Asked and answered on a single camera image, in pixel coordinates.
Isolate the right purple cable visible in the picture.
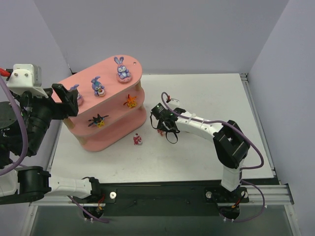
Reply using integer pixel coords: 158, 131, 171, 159
160, 91, 266, 216

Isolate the black winged toy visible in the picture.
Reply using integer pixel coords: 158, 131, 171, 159
88, 114, 109, 128

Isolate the black looped cable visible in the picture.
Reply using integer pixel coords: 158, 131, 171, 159
165, 130, 179, 145

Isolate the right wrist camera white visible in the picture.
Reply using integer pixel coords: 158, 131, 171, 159
166, 96, 180, 107

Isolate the pink bear with strawberry hat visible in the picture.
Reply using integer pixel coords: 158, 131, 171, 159
133, 133, 142, 145

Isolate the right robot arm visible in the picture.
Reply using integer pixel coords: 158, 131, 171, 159
150, 103, 250, 192

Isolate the strawberry cake slice toy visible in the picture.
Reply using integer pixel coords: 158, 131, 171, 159
157, 129, 165, 136

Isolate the purple cable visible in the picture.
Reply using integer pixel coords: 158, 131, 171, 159
0, 73, 28, 177
160, 91, 266, 216

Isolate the orange bunny toy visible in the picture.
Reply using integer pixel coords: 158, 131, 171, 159
123, 94, 137, 109

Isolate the pink three-tier wooden shelf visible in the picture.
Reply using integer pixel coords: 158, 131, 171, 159
60, 55, 147, 152

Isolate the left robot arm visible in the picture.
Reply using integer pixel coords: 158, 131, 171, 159
0, 84, 105, 205

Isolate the purple bunny toy on donut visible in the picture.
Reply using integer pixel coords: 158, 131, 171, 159
114, 57, 132, 84

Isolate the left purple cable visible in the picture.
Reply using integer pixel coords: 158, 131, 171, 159
0, 73, 28, 177

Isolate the small purple bunny with cake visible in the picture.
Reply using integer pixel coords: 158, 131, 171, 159
91, 76, 105, 97

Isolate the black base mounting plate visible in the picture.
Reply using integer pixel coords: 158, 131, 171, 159
75, 180, 249, 218

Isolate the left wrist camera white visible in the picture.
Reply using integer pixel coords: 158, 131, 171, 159
0, 64, 48, 98

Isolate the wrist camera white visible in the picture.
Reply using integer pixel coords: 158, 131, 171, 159
166, 96, 180, 107
0, 64, 48, 98

